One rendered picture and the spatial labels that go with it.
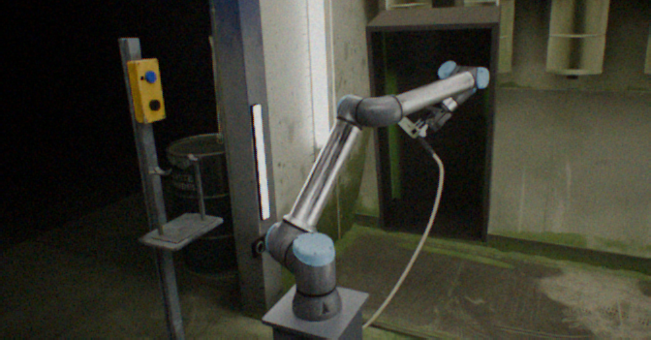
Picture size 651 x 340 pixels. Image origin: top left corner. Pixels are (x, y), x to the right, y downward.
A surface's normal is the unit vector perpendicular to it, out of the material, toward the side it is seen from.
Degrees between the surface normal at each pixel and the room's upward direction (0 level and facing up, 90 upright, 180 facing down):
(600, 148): 57
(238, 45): 90
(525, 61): 90
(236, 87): 90
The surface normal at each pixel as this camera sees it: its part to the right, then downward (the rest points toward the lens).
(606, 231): -0.40, -0.29
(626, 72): -0.44, 0.28
